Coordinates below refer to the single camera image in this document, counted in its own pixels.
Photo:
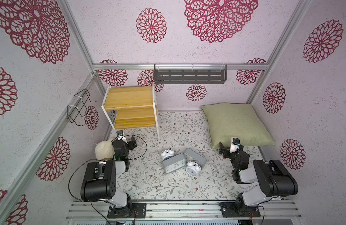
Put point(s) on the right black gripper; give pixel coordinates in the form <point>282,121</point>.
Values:
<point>228,149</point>

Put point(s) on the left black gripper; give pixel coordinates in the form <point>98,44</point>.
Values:
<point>123,142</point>

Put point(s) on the grey square alarm clock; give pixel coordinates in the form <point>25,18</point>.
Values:
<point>172,164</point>
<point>192,156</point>

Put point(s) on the wooden two-tier white-frame shelf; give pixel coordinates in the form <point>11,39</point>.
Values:
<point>131,107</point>

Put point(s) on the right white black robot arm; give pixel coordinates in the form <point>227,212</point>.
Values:
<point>274,180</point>

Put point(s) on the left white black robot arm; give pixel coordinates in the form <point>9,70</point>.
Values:
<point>99,182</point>

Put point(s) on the white twin-bell alarm clock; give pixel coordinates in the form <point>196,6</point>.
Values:
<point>193,169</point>
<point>166,154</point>

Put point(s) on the white plush teddy bear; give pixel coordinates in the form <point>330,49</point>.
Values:
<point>104,151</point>

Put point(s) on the green pillow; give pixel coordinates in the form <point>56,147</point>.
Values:
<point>227,120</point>

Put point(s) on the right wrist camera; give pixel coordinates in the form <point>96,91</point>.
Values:
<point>235,145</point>

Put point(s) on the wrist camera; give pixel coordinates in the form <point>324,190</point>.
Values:
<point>121,136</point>
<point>235,145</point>

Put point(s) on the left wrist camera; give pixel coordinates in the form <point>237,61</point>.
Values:
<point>121,136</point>

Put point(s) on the black wire wall rack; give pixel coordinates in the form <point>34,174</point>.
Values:
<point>74,110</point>

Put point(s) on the grey wall-mounted metal shelf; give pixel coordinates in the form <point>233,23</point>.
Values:
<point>194,75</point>

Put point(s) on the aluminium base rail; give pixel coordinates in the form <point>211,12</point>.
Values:
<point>185,210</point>

